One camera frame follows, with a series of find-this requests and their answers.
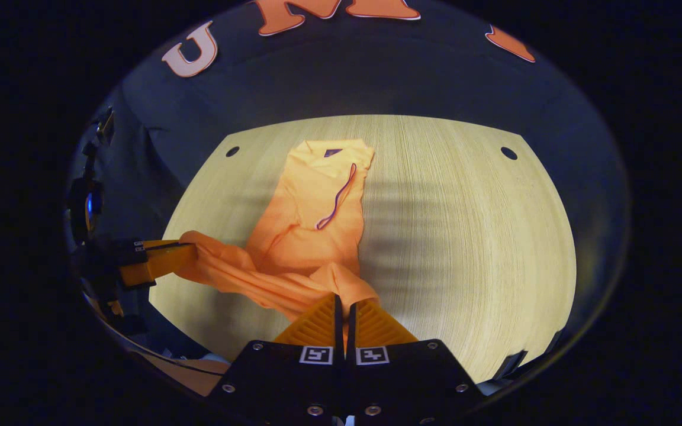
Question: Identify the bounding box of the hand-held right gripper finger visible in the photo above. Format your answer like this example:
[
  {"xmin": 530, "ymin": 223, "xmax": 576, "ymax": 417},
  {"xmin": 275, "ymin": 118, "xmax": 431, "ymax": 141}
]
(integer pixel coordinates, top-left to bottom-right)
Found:
[
  {"xmin": 345, "ymin": 298, "xmax": 488, "ymax": 424},
  {"xmin": 207, "ymin": 293, "xmax": 345, "ymax": 424}
]

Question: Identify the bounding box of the orange T-shirt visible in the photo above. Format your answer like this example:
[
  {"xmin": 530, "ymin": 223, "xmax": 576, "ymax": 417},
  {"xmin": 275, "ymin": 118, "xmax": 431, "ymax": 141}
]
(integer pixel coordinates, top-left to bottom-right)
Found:
[{"xmin": 174, "ymin": 138, "xmax": 381, "ymax": 347}]

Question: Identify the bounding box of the black backdrop cloth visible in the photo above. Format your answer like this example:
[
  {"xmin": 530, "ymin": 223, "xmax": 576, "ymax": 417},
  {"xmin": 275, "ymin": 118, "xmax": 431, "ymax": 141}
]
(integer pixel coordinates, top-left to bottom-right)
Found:
[{"xmin": 66, "ymin": 0, "xmax": 630, "ymax": 362}]

